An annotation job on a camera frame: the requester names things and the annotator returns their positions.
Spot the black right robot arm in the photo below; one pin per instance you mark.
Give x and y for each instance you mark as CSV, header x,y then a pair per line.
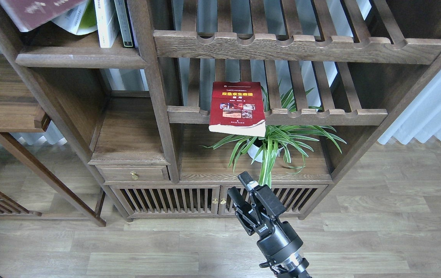
x,y
252,217

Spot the brass drawer knob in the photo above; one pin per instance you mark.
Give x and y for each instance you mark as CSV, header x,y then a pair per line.
x,y
134,176

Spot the white curtain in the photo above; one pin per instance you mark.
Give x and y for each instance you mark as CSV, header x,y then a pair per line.
x,y
421,120

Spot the white plant pot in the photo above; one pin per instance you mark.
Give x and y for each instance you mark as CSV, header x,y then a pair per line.
x,y
256,153

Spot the dark wooden bookshelf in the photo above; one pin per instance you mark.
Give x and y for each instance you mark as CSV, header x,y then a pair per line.
x,y
147,109

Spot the yellow green book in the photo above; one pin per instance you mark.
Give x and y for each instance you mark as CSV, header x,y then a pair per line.
x,y
80,20

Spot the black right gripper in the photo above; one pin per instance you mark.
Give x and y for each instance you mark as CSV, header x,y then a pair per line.
x,y
279,243

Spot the green spider plant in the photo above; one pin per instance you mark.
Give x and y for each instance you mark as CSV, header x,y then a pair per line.
x,y
294,139

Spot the white upright book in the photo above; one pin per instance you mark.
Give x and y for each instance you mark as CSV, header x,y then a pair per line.
x,y
107,22

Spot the red book with photos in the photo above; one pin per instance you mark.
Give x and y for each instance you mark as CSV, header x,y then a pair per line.
x,y
237,108

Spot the dark green upright book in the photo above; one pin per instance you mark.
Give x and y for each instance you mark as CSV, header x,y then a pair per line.
x,y
124,23

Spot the maroon book white characters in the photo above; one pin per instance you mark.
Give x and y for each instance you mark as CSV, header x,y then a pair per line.
x,y
29,14

